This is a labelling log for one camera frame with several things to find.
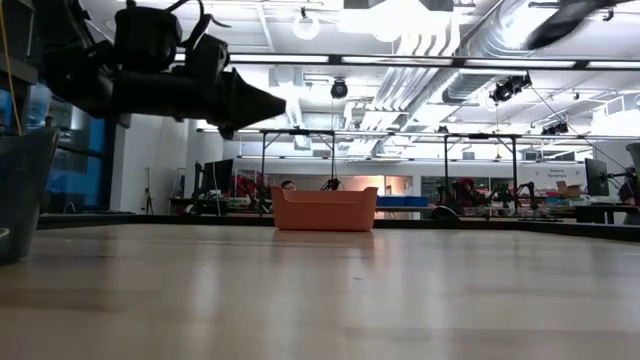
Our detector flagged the black overhead crossbeam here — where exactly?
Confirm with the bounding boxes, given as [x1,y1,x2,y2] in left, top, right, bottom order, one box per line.
[172,51,640,70]

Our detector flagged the black computer monitor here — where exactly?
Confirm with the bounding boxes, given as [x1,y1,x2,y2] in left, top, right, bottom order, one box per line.
[199,158,235,201]
[583,157,610,198]

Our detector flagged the orange plastic bin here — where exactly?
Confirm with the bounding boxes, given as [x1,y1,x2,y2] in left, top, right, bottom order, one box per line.
[270,185,380,233]

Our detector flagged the black ceiling spotlight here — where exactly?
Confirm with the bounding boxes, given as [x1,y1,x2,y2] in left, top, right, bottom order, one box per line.
[488,73,533,105]

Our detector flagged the black overhead camera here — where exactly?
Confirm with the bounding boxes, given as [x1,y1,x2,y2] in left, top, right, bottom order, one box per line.
[329,77,350,100]

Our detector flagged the blue storage bins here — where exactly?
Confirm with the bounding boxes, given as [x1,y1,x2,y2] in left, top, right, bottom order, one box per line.
[375,194,430,208]

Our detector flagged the white round ceiling lamp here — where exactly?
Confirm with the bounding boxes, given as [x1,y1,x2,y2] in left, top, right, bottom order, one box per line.
[292,13,321,41]

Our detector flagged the brown cardboard box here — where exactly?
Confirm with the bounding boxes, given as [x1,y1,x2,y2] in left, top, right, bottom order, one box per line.
[555,179,584,199]

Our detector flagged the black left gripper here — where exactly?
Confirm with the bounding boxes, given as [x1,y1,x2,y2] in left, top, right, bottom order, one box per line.
[113,66,288,142]

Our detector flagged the black metal table frame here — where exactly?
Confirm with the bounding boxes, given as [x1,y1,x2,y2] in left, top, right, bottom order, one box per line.
[37,212,640,242]

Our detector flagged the yellow cable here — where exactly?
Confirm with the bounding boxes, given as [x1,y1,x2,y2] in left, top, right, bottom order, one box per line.
[0,0,24,137]

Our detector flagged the dark grey plastic bin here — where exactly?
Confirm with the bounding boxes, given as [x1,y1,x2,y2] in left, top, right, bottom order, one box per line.
[0,127,61,267]

